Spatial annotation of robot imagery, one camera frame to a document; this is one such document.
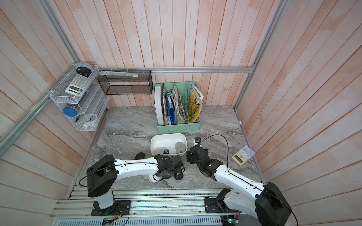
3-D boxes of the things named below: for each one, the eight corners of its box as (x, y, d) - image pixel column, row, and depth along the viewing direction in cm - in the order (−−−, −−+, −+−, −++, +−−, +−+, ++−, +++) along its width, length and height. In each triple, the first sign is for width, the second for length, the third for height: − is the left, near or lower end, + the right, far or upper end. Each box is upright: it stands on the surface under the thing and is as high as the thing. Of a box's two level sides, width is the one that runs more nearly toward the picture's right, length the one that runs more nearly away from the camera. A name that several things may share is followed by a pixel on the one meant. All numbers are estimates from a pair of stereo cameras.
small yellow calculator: (240, 166, 90) (241, 165, 88) (231, 157, 94) (231, 155, 93) (254, 154, 95) (256, 153, 94) (245, 146, 100) (246, 144, 98)
